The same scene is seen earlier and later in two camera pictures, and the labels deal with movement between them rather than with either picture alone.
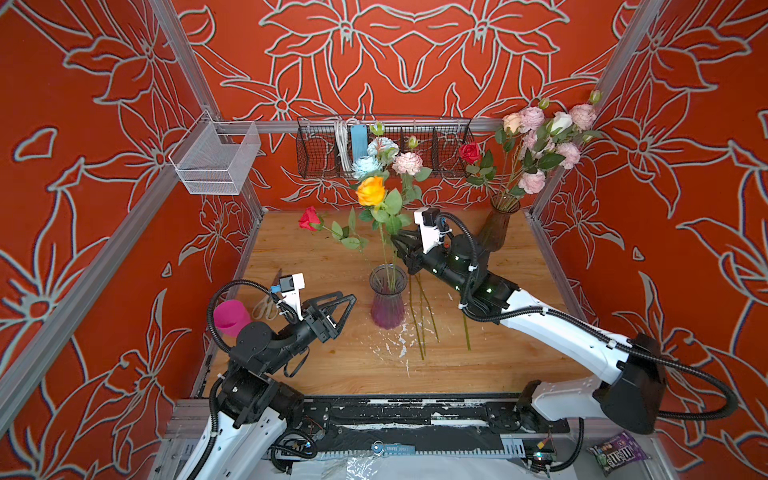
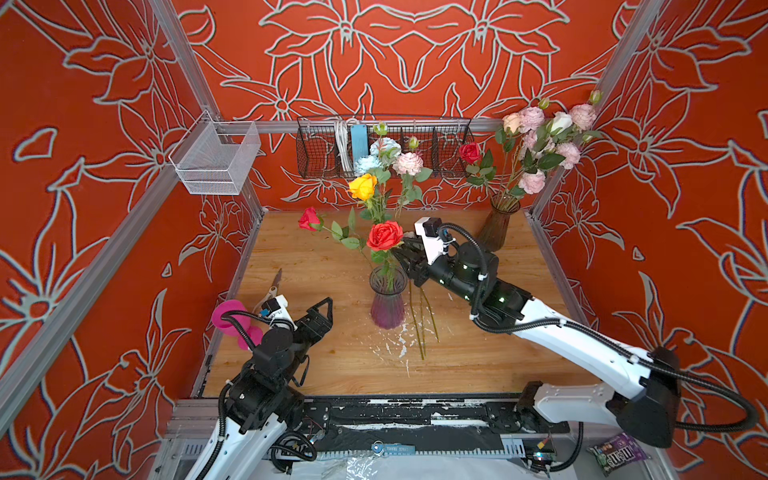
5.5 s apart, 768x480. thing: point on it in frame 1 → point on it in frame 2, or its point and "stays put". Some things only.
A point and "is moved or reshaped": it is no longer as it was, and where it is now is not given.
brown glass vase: x=494 y=233 stays put
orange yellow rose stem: x=383 y=214 is moved or reshaped
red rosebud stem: x=311 y=219 stays put
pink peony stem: x=531 y=182 stays put
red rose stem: x=480 y=166 stays put
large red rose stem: x=467 y=334 → x=383 y=237
